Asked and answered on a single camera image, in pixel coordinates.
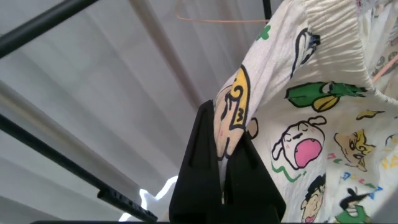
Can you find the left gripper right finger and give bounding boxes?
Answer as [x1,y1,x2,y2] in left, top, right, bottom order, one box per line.
[224,133,287,223]

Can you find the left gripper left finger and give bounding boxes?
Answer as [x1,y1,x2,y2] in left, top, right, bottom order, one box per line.
[169,99,224,223]

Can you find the cream printed garment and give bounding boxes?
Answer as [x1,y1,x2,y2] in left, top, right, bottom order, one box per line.
[213,0,398,223]

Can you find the black clothes rack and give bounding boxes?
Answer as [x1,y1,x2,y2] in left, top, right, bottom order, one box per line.
[0,0,274,223]

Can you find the white curtain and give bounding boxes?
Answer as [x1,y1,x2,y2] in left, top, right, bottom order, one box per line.
[0,0,287,223]

